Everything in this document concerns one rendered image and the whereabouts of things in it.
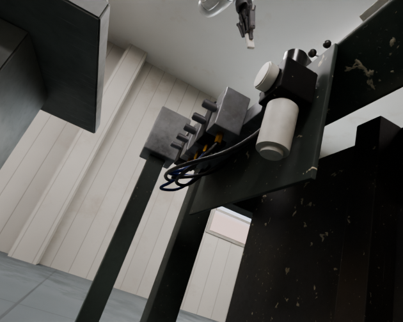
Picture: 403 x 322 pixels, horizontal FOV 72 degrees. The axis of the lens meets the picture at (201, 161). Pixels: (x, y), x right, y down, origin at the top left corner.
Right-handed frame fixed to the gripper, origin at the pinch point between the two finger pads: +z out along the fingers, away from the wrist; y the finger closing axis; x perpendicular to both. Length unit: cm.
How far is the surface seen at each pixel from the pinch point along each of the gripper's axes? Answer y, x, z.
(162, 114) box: 4, 40, 34
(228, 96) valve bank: -43, 39, 51
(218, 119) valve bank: -43, 42, 56
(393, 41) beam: -66, 26, 53
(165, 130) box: 4, 39, 40
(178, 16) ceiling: 194, -44, -187
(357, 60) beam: -60, 26, 53
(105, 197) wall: 309, 43, 24
